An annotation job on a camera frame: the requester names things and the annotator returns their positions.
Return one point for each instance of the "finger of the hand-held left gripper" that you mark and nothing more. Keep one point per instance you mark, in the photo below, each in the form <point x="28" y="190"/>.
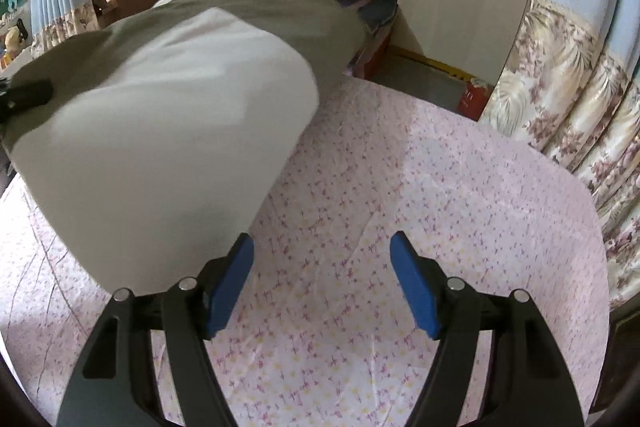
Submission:
<point x="30" y="93"/>

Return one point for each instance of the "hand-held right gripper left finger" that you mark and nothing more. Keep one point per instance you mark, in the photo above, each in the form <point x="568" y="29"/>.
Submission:
<point x="230" y="287"/>

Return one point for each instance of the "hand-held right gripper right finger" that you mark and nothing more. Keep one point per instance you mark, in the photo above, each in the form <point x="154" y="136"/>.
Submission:
<point x="415" y="287"/>

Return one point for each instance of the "grey and white large garment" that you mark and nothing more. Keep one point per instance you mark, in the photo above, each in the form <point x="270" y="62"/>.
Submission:
<point x="175" y="117"/>

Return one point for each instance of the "stuffed toy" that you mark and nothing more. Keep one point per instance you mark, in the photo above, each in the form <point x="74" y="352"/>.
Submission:
<point x="16" y="39"/>

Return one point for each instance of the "bed with pink floral sheet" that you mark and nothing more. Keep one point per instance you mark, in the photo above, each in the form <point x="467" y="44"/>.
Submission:
<point x="410" y="167"/>

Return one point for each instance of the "red container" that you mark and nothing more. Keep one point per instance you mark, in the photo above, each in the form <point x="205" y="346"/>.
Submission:
<point x="475" y="99"/>

